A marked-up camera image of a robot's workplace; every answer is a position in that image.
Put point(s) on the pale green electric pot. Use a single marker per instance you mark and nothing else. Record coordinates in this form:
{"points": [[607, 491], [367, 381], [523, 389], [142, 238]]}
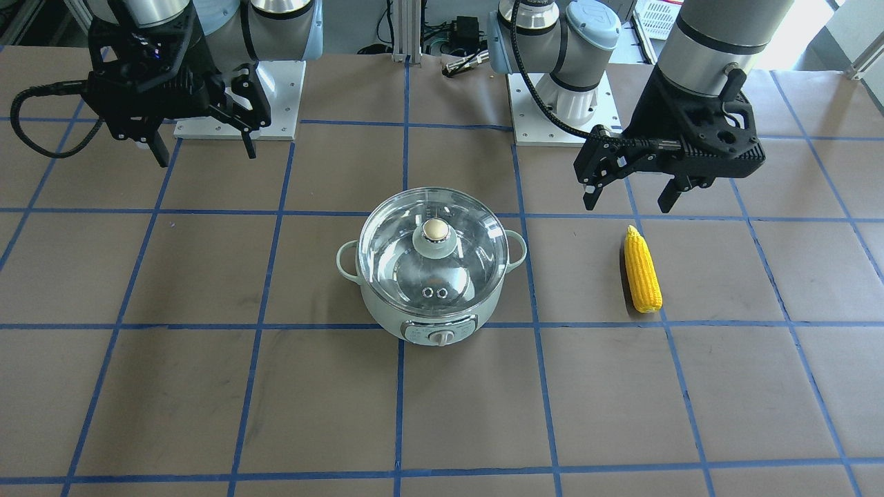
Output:
{"points": [[422, 329]]}

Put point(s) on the yellow corn cob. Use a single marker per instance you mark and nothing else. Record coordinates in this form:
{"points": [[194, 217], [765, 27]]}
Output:
{"points": [[643, 284]]}

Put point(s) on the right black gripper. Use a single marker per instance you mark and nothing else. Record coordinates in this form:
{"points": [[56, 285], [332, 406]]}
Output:
{"points": [[201, 54]]}

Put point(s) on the glass pot lid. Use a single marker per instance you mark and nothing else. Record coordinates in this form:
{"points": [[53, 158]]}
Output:
{"points": [[433, 251]]}

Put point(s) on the white plastic basket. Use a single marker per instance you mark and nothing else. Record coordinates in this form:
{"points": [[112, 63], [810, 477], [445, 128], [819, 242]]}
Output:
{"points": [[658, 17]]}

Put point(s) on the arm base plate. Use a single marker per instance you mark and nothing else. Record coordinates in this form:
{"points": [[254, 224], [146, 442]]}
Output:
{"points": [[282, 82], [581, 110]]}

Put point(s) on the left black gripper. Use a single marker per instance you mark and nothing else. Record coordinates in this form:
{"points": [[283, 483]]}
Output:
{"points": [[652, 110]]}

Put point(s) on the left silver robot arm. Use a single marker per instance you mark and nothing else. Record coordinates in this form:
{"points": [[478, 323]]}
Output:
{"points": [[574, 46]]}

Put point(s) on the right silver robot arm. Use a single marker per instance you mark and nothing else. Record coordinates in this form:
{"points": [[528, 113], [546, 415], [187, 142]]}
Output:
{"points": [[242, 33]]}

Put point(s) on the black power adapter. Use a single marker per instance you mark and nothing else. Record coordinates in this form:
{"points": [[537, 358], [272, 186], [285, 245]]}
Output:
{"points": [[465, 32]]}

